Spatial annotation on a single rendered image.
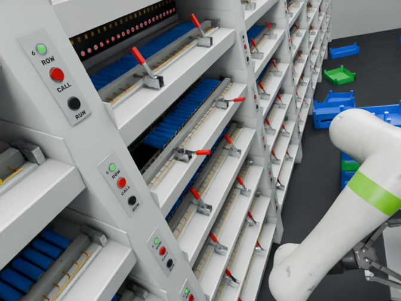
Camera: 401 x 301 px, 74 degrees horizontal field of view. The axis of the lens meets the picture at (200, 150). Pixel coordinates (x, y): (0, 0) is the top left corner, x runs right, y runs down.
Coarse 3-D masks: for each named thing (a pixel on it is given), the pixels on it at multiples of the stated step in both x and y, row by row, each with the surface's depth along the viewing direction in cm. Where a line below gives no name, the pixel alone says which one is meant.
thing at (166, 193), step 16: (240, 80) 96; (240, 96) 93; (224, 112) 82; (208, 128) 76; (192, 144) 71; (208, 144) 73; (176, 160) 66; (192, 160) 66; (160, 176) 62; (176, 176) 62; (192, 176) 68; (160, 192) 58; (176, 192) 61; (160, 208) 55
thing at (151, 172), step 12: (228, 84) 94; (216, 96) 86; (204, 108) 80; (192, 120) 76; (180, 132) 71; (192, 132) 73; (180, 144) 70; (168, 156) 65; (156, 168) 61; (168, 168) 63; (144, 180) 58
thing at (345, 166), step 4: (340, 152) 165; (344, 160) 150; (344, 164) 152; (348, 164) 151; (352, 164) 150; (356, 164) 149; (344, 168) 153; (348, 168) 152; (352, 168) 152; (356, 168) 151
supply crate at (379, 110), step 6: (342, 108) 151; (354, 108) 150; (360, 108) 149; (366, 108) 148; (372, 108) 147; (378, 108) 146; (384, 108) 145; (390, 108) 144; (396, 108) 142; (378, 114) 148; (390, 114) 145; (396, 114) 143; (396, 120) 139; (396, 126) 129
